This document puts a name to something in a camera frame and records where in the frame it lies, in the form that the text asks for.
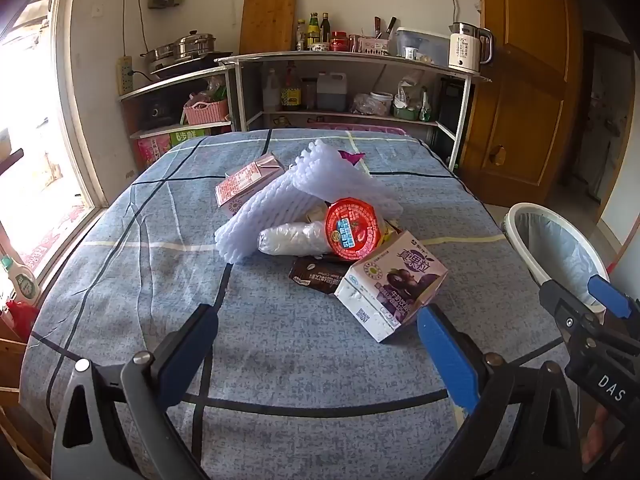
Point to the small glass jar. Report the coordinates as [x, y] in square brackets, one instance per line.
[354, 43]

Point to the large metal shelf unit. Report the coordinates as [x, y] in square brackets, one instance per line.
[350, 59]

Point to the black kitchen appliance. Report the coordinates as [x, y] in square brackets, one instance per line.
[156, 110]

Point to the white plastic bottle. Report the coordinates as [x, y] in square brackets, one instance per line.
[270, 91]

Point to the clear plastic storage box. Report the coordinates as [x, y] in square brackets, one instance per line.
[425, 45]

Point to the soy sauce bottle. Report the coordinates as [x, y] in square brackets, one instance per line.
[291, 90]

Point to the green glass bottle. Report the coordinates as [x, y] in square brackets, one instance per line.
[313, 27]

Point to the white dressing bottle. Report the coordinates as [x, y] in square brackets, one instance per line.
[20, 282]

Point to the red plastic bag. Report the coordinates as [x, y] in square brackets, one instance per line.
[21, 317]

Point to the red-lid jelly cup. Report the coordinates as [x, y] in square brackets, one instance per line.
[352, 230]

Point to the plastic jerrycan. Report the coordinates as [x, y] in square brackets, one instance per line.
[331, 92]

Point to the magenta foil wrapper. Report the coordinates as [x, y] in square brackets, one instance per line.
[350, 157]

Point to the person's right hand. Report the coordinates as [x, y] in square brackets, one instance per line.
[597, 437]

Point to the red jar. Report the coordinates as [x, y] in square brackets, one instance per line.
[339, 40]

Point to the steel steamer pot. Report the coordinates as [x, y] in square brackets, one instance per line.
[192, 45]

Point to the yellow snack wrapper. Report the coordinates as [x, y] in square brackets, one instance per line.
[391, 234]

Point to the pink drink carton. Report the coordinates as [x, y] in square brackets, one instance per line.
[245, 180]

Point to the pink plastic tray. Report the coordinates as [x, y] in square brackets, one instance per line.
[350, 128]

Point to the crumpled clear plastic bag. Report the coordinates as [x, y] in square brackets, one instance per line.
[362, 106]

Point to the black induction cooker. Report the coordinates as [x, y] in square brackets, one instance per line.
[200, 65]

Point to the white plastic jar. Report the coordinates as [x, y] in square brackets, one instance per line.
[382, 100]

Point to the blue plaid tablecloth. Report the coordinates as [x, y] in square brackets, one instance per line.
[300, 360]

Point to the white electric kettle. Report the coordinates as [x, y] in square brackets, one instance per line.
[465, 47]

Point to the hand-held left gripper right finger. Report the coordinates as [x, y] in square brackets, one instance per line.
[442, 350]

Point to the pink knife holder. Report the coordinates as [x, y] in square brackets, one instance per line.
[374, 45]

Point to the pink cardboard box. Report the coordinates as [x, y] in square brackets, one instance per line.
[152, 151]

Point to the small yellow-cap bottle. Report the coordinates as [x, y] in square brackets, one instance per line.
[300, 35]

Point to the purple milk carton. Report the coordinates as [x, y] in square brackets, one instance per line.
[395, 285]

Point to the green cardboard box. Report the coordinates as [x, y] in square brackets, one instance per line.
[187, 136]

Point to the wooden cutting board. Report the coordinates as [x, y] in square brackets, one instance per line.
[267, 22]

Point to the yellow power strip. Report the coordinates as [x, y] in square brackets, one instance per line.
[125, 75]

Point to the pink woven basket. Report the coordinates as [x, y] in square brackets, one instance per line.
[206, 112]

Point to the grey bin liner bag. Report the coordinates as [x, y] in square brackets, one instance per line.
[555, 250]

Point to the brown coffee packet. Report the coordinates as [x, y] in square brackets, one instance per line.
[315, 275]

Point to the white trash bin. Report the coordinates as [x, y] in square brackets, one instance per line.
[517, 220]

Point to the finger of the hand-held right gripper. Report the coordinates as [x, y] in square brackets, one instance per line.
[560, 305]
[607, 296]

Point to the white foam fruit net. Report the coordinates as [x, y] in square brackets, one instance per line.
[335, 175]
[260, 215]

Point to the small metal shelf unit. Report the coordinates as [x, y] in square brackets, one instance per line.
[175, 82]

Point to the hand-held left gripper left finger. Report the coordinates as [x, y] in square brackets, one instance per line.
[202, 330]

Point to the wooden door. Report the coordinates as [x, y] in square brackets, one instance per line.
[520, 110]

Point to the dark plastic cup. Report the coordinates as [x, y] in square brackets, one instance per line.
[308, 94]

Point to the dark oil bottle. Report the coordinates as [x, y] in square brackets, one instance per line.
[325, 27]

